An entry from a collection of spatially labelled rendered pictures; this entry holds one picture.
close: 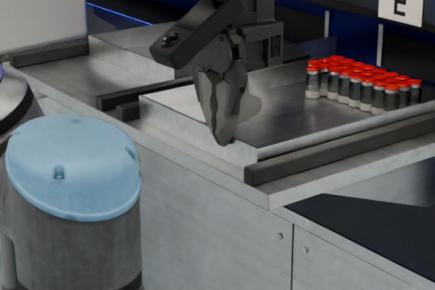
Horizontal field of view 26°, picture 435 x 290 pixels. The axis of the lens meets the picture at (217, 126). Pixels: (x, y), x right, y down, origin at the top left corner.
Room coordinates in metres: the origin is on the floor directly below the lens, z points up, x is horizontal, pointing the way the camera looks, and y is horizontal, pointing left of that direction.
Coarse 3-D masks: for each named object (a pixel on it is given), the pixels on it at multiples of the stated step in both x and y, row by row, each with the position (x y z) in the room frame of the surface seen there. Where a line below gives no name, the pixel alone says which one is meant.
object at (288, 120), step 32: (288, 64) 1.40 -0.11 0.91; (160, 96) 1.26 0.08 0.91; (192, 96) 1.29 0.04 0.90; (288, 96) 1.34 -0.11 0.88; (320, 96) 1.34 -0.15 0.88; (160, 128) 1.20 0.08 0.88; (192, 128) 1.14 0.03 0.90; (256, 128) 1.20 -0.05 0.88; (288, 128) 1.20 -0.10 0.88; (320, 128) 1.20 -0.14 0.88; (352, 128) 1.12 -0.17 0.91; (224, 160) 1.08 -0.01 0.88; (256, 160) 1.03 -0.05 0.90
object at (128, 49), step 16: (112, 32) 1.60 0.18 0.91; (128, 32) 1.62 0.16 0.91; (144, 32) 1.65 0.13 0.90; (160, 32) 1.67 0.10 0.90; (96, 48) 1.56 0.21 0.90; (112, 48) 1.52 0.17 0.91; (128, 48) 1.62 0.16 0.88; (144, 48) 1.62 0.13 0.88; (288, 48) 1.51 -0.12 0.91; (304, 48) 1.53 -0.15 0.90; (320, 48) 1.56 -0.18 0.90; (336, 48) 1.58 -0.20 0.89; (112, 64) 1.52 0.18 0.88; (128, 64) 1.48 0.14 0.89; (144, 64) 1.44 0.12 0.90; (160, 64) 1.40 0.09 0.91; (160, 80) 1.40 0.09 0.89
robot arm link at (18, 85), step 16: (0, 64) 0.88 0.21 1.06; (0, 80) 0.86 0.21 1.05; (16, 80) 0.88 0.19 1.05; (0, 96) 0.85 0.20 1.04; (16, 96) 0.85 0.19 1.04; (32, 96) 0.88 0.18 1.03; (0, 112) 0.83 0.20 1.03; (16, 112) 0.85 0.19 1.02; (32, 112) 0.87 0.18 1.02; (0, 128) 0.83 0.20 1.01; (16, 128) 0.84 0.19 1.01
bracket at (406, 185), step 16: (432, 160) 1.28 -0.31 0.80; (384, 176) 1.22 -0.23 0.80; (400, 176) 1.24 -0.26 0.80; (416, 176) 1.26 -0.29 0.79; (432, 176) 1.28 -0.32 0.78; (336, 192) 1.16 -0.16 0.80; (352, 192) 1.18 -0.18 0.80; (368, 192) 1.20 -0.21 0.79; (384, 192) 1.22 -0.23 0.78; (400, 192) 1.24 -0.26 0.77; (416, 192) 1.26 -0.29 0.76; (432, 192) 1.28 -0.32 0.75
